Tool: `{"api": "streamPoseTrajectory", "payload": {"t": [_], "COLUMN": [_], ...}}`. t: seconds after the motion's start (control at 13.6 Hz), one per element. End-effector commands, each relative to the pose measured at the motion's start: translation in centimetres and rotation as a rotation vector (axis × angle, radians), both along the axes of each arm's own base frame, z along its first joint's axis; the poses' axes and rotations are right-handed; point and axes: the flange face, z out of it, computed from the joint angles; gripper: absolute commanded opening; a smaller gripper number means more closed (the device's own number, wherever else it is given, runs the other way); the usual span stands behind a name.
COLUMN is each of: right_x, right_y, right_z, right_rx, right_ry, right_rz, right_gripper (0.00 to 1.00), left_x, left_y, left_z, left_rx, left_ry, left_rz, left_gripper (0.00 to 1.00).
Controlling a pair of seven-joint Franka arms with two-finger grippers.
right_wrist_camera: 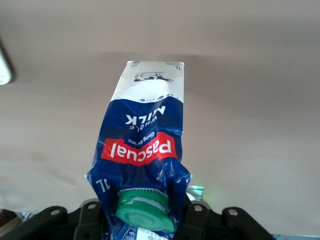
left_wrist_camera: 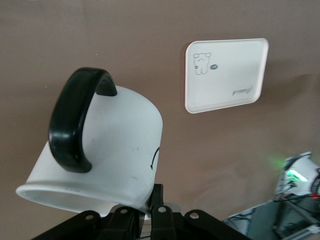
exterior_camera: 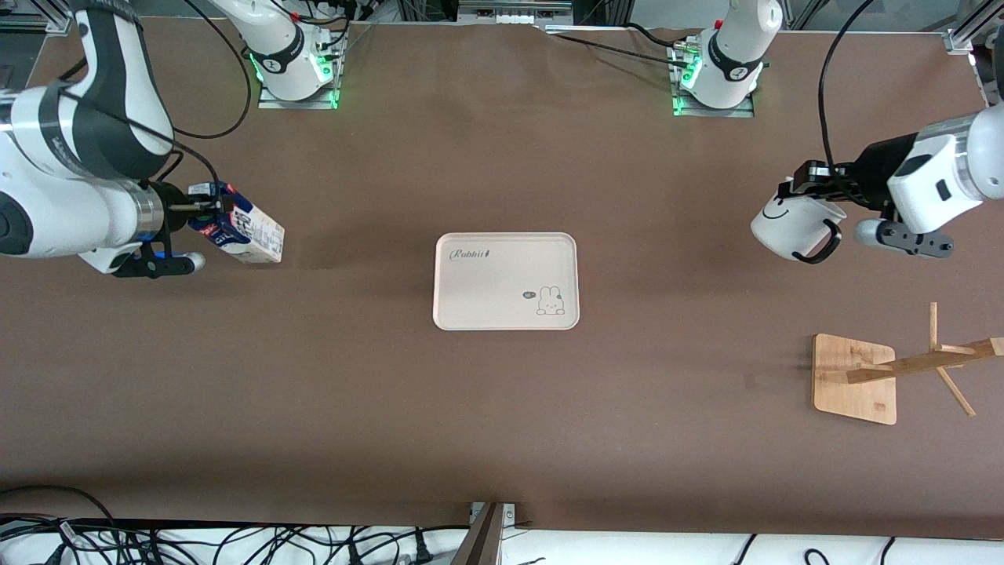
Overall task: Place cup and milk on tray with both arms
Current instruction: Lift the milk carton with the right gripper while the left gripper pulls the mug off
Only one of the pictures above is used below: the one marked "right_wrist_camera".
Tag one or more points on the beige rabbit print tray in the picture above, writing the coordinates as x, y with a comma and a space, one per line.
3, 72

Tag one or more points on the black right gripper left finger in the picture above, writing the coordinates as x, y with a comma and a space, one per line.
50, 225

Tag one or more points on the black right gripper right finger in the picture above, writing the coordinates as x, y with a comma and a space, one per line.
225, 225

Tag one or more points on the blue white milk carton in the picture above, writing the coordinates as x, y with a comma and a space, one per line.
145, 120

